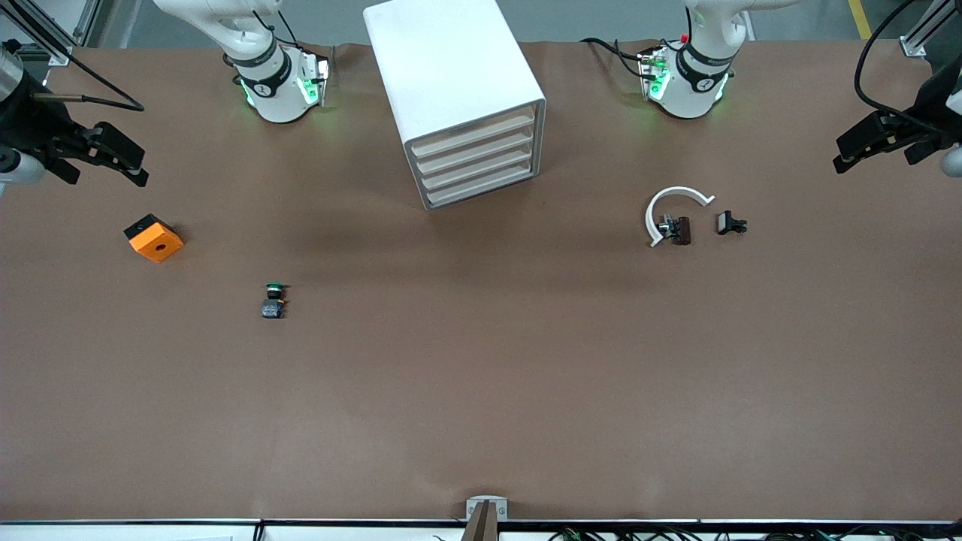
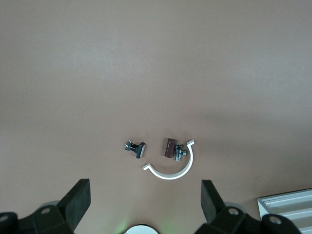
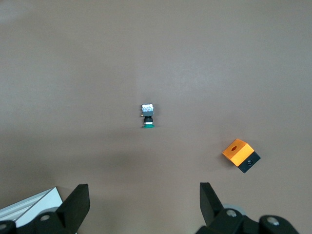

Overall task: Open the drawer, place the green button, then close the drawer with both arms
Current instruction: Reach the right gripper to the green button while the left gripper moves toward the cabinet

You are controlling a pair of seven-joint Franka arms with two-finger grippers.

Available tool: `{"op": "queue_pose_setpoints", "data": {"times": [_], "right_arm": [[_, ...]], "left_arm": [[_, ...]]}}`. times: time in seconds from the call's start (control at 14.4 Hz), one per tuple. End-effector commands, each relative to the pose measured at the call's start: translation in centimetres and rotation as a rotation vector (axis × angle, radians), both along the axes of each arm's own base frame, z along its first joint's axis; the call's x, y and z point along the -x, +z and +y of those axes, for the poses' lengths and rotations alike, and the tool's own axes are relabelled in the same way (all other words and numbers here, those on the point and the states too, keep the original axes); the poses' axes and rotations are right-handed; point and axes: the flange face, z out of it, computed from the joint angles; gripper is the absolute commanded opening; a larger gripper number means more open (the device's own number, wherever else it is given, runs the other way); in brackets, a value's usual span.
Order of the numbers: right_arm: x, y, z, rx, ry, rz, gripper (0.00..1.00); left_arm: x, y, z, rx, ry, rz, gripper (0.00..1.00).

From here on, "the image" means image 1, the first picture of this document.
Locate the green push button switch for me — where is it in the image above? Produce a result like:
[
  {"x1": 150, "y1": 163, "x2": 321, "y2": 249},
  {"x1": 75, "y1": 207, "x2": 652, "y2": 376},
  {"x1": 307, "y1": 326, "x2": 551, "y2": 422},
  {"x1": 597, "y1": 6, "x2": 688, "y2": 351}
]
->
[{"x1": 261, "y1": 282, "x2": 291, "y2": 320}]

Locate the white drawer cabinet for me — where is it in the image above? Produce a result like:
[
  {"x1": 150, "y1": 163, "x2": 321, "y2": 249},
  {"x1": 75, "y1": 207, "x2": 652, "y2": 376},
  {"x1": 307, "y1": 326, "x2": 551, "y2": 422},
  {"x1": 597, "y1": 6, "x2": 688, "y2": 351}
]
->
[{"x1": 363, "y1": 0, "x2": 547, "y2": 211}]

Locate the orange and black block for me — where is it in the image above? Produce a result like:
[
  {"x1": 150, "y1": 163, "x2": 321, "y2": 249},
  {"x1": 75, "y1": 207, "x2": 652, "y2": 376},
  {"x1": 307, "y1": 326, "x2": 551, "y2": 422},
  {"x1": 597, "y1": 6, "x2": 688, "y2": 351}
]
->
[{"x1": 124, "y1": 213, "x2": 185, "y2": 264}]

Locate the white curved plastic part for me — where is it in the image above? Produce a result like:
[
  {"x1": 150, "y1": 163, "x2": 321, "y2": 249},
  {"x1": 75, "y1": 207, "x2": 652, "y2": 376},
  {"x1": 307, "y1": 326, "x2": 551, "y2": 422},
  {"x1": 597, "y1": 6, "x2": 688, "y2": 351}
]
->
[{"x1": 645, "y1": 186, "x2": 716, "y2": 249}]

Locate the brown small electrical component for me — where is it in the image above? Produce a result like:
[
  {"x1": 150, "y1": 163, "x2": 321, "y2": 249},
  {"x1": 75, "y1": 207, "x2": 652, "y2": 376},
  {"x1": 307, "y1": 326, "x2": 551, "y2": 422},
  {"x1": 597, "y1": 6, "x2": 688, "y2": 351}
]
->
[{"x1": 658, "y1": 215, "x2": 692, "y2": 246}]

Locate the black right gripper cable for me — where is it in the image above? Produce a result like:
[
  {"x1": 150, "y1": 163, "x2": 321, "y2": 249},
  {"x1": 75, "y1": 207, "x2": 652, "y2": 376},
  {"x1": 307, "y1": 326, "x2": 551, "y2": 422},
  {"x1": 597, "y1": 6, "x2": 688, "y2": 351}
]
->
[{"x1": 30, "y1": 41, "x2": 145, "y2": 113}]

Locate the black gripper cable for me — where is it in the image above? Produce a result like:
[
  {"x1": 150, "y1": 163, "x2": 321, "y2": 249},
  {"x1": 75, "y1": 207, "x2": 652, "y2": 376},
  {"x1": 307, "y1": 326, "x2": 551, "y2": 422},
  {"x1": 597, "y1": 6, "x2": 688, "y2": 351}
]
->
[
  {"x1": 30, "y1": 41, "x2": 145, "y2": 113},
  {"x1": 855, "y1": 0, "x2": 921, "y2": 121}
]

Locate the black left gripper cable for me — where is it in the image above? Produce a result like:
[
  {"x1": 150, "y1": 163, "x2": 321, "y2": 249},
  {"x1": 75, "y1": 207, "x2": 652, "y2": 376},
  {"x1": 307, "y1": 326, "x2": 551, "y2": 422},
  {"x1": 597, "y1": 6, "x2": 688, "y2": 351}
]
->
[{"x1": 855, "y1": 0, "x2": 921, "y2": 121}]

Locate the aluminium frame extrusion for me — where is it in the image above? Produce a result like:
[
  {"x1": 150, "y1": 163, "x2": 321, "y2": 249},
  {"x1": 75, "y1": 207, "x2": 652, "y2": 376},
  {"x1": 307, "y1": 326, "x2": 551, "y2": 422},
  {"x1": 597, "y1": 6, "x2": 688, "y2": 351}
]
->
[
  {"x1": 0, "y1": 0, "x2": 102, "y2": 67},
  {"x1": 898, "y1": 0, "x2": 962, "y2": 59}
]

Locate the white table edge rail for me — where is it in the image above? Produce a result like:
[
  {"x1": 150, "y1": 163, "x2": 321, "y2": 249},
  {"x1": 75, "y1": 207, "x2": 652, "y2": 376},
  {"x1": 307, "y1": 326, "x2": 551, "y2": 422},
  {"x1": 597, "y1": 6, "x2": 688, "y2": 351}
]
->
[{"x1": 0, "y1": 518, "x2": 962, "y2": 541}]

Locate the black cable bundle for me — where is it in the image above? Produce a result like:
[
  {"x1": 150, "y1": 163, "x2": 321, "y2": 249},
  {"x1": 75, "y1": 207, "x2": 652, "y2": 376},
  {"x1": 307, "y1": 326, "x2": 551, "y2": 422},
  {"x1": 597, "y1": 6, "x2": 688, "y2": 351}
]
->
[{"x1": 549, "y1": 526, "x2": 962, "y2": 541}]

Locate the grey bracket with post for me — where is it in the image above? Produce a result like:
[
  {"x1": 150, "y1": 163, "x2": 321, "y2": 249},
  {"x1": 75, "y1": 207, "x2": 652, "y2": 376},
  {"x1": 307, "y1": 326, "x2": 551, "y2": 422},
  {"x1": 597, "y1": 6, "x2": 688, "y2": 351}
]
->
[{"x1": 460, "y1": 496, "x2": 509, "y2": 541}]

